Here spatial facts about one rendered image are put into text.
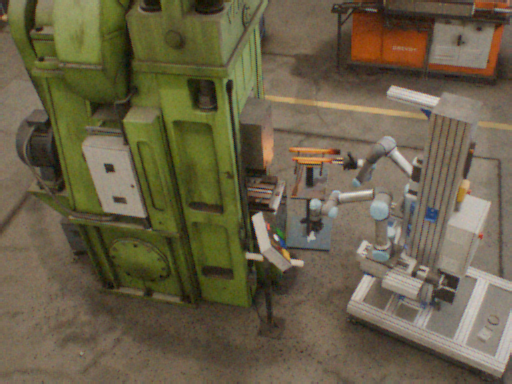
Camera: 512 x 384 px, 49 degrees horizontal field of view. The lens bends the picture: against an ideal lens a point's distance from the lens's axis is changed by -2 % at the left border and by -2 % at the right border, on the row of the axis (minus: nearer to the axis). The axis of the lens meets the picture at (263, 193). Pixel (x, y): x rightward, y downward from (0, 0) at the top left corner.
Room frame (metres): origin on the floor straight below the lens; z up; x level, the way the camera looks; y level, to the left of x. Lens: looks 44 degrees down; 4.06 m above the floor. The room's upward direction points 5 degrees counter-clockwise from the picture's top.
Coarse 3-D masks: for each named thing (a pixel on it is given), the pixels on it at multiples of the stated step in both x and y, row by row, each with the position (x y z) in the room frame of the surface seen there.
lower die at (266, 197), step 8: (248, 184) 3.35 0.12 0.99; (256, 184) 3.34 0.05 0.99; (264, 184) 3.33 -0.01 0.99; (272, 184) 3.32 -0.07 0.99; (248, 192) 3.26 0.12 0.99; (256, 192) 3.25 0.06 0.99; (264, 192) 3.24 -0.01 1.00; (272, 192) 3.25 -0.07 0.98; (256, 200) 3.17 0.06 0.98; (264, 200) 3.16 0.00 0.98
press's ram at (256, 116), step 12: (252, 108) 3.28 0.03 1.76; (264, 108) 3.26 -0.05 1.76; (252, 120) 3.14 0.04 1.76; (264, 120) 3.17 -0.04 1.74; (252, 132) 3.10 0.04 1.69; (264, 132) 3.15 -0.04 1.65; (252, 144) 3.10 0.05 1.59; (264, 144) 3.13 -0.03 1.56; (252, 156) 3.10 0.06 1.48; (264, 156) 3.10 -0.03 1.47; (264, 168) 3.08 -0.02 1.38
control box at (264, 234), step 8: (256, 216) 2.81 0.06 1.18; (264, 216) 2.81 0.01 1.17; (256, 224) 2.74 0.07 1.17; (264, 224) 2.71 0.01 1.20; (272, 224) 2.81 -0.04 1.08; (256, 232) 2.67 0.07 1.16; (264, 232) 2.64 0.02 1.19; (272, 232) 2.70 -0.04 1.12; (264, 240) 2.57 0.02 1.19; (264, 248) 2.51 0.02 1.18; (272, 248) 2.50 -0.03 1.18; (280, 248) 2.59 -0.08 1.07; (272, 256) 2.50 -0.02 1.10; (280, 256) 2.50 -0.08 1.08; (280, 264) 2.50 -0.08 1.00; (288, 264) 2.51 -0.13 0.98
